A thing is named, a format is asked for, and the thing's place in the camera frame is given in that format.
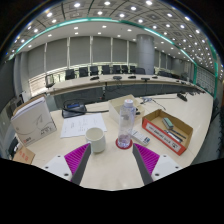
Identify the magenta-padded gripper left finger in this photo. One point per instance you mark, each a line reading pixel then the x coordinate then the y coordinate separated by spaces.
pixel 76 159

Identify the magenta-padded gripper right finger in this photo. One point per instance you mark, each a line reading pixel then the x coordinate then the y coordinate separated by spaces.
pixel 147 159

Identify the clear plastic water bottle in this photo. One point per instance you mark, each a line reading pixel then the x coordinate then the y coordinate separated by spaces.
pixel 126 123

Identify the brown cardboard box red side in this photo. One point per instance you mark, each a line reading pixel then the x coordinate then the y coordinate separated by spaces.
pixel 163 140

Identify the white ceramic cup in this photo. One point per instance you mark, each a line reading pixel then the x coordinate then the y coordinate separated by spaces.
pixel 96 140

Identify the white printed paper sheet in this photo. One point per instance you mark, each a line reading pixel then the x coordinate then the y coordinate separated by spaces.
pixel 81 126

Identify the black pen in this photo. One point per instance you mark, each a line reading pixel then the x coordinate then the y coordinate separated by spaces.
pixel 176 135

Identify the grey green board eraser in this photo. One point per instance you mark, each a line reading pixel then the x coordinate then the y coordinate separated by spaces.
pixel 168 123

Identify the black binder clip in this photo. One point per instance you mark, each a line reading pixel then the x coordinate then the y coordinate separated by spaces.
pixel 138 111

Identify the white paper carton box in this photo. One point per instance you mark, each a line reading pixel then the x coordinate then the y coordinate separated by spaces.
pixel 33 123

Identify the white open cardboard box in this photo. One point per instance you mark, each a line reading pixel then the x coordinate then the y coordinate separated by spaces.
pixel 115 108

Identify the long curved conference desk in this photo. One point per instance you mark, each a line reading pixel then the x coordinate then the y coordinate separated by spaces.
pixel 100 81

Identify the row of black chairs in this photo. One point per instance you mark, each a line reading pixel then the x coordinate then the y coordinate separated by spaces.
pixel 100 70

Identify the group of ceiling lights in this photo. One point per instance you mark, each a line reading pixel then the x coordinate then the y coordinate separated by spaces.
pixel 77 5

